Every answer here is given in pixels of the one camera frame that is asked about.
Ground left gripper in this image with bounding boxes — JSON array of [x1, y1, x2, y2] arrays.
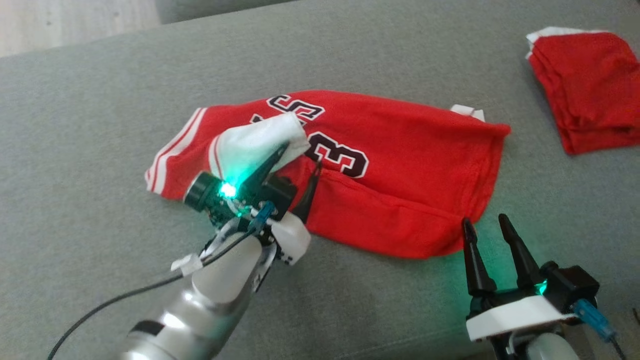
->
[[183, 142, 324, 267]]

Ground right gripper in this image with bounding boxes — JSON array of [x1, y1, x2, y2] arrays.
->
[[461, 213, 577, 360]]

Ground red white basketball jersey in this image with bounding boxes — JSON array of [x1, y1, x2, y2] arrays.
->
[[145, 90, 512, 260]]

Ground red shorts with white stripe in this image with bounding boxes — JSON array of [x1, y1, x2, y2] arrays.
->
[[526, 26, 640, 156]]

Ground small grey sofa cushion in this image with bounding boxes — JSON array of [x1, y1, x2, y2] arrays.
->
[[155, 0, 301, 25]]

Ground large grey sofa seat cushion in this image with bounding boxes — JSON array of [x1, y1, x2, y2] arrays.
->
[[0, 0, 640, 360]]

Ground blue plug right arm cable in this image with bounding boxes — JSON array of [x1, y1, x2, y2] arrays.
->
[[572, 298, 628, 360]]

